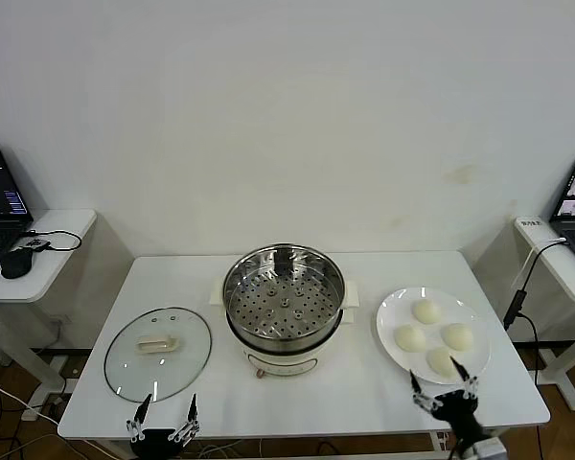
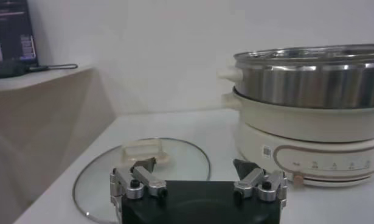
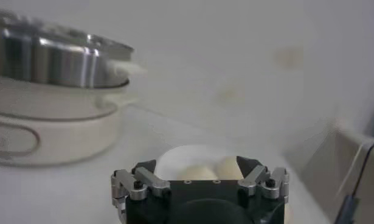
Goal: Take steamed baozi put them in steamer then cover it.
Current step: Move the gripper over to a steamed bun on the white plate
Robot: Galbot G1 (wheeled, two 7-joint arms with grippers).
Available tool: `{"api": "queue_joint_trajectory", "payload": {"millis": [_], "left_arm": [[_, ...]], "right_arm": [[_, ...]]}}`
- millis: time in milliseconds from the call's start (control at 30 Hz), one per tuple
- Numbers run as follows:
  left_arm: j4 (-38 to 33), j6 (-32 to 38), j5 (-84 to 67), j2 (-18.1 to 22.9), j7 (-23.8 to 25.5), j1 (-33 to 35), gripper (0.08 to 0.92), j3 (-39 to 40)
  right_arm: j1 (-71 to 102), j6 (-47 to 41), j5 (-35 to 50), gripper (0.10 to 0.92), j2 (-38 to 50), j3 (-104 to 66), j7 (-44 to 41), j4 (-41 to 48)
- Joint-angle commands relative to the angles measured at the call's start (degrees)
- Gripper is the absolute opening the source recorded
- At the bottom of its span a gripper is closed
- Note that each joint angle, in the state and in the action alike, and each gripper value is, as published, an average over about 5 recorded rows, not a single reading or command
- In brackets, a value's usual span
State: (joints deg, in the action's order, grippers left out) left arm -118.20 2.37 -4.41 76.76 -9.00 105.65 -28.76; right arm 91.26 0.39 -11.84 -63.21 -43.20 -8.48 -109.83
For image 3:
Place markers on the cream electric cooker base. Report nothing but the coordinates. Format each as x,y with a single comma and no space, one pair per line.
68,134

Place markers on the white round plate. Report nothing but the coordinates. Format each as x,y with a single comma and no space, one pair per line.
177,156

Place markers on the stainless steel steamer basket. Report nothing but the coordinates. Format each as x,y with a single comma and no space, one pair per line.
53,61

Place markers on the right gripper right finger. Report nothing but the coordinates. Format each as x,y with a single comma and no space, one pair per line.
253,178

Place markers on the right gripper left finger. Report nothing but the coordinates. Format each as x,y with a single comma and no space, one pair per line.
150,181

